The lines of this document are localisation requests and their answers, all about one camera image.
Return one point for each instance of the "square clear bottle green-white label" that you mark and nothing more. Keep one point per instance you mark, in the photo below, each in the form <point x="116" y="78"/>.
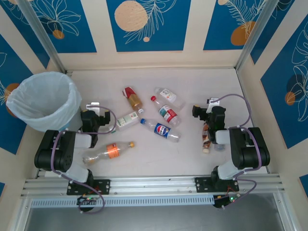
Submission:
<point x="126" y="121"/>

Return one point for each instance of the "brown white label bottle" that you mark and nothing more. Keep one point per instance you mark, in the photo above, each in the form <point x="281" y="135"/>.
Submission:
<point x="206" y="142"/>

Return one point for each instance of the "amber tea bottle red label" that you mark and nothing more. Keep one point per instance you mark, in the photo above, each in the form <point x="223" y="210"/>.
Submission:
<point x="132" y="99"/>

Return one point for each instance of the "clear bottle orange label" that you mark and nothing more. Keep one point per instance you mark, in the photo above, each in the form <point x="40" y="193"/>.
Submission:
<point x="111" y="150"/>

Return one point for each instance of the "clear bottle red cap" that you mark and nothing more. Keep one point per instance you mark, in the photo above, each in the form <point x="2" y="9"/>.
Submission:
<point x="168" y="114"/>

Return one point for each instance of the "clear bottle white printed label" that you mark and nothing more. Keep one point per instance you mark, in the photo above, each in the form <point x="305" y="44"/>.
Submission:
<point x="168" y="95"/>

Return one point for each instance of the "Pepsi bottle blue cap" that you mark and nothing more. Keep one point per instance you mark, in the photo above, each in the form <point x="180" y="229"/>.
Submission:
<point x="161" y="130"/>

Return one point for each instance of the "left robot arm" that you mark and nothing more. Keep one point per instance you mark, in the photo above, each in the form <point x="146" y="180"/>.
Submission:
<point x="55" y="154"/>

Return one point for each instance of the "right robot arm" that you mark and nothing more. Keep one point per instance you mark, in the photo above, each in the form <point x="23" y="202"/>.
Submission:
<point x="250" y="151"/>

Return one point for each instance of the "white lined trash bin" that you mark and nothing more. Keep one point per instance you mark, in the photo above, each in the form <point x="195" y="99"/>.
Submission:
<point x="36" y="96"/>

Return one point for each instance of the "black controller board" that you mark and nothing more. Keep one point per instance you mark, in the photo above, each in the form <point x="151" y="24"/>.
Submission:
<point x="222" y="202"/>
<point x="84" y="200"/>

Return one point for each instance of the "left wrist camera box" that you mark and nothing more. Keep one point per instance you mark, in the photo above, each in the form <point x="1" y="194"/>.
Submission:
<point x="93" y="107"/>

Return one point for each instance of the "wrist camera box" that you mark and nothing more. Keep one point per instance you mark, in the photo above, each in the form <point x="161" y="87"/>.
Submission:
<point x="93" y="107"/>
<point x="214" y="102"/>

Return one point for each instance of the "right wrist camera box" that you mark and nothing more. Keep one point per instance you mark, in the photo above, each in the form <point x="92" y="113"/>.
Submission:
<point x="214" y="102"/>

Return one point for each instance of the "blue floral wall panel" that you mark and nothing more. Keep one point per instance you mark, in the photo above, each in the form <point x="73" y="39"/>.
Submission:
<point x="168" y="36"/>
<point x="72" y="36"/>
<point x="221" y="24"/>
<point x="276" y="108"/>
<point x="12" y="120"/>
<point x="21" y="31"/>
<point x="276" y="24"/>

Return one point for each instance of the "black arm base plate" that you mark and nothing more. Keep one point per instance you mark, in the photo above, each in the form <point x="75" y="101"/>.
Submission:
<point x="103" y="186"/>
<point x="202" y="184"/>

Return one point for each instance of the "aluminium frame rail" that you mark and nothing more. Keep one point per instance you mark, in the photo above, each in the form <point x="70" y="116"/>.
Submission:
<point x="149" y="186"/>

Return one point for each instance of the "aluminium corner post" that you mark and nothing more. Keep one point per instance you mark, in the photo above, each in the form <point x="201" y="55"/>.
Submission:
<point x="252" y="36"/>
<point x="42" y="36"/>

